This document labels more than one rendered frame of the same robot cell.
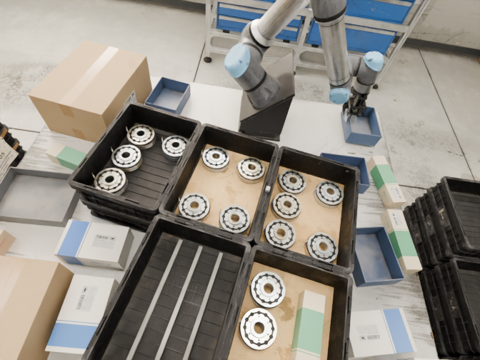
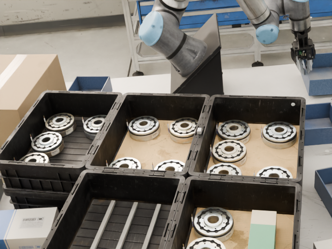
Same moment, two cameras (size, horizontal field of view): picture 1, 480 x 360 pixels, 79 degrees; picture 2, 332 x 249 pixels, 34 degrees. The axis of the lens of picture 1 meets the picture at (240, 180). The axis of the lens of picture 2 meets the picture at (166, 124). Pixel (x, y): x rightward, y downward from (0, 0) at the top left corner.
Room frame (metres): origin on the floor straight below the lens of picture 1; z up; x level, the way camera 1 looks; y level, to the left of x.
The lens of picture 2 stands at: (-0.76, -0.25, 1.88)
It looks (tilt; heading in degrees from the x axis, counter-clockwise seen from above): 35 degrees down; 11
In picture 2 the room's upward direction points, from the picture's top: 8 degrees counter-clockwise
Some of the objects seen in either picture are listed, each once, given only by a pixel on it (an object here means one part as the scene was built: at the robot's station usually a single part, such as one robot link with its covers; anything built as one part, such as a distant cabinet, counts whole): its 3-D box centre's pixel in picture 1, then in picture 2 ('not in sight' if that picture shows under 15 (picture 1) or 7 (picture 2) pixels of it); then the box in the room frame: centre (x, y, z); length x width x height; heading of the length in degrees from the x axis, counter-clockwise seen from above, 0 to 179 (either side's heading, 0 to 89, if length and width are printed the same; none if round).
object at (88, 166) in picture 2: (224, 176); (152, 132); (0.54, 0.05, 0.92); 0.40 x 0.30 x 0.02; 173
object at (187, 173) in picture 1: (223, 184); (154, 145); (0.54, 0.05, 0.87); 0.40 x 0.30 x 0.11; 173
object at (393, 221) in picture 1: (399, 240); not in sight; (0.54, -0.66, 0.73); 0.24 x 0.06 x 0.06; 10
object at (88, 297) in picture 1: (87, 314); not in sight; (0.08, 0.37, 0.75); 0.20 x 0.12 x 0.09; 5
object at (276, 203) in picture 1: (287, 205); (228, 150); (0.52, -0.18, 0.86); 0.10 x 0.10 x 0.01
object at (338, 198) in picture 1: (329, 192); (279, 131); (0.60, -0.33, 0.86); 0.10 x 0.10 x 0.01
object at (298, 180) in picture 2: (311, 203); (251, 136); (0.51, -0.25, 0.92); 0.40 x 0.30 x 0.02; 173
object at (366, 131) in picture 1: (360, 124); (323, 73); (1.12, -0.53, 0.75); 0.20 x 0.15 x 0.07; 5
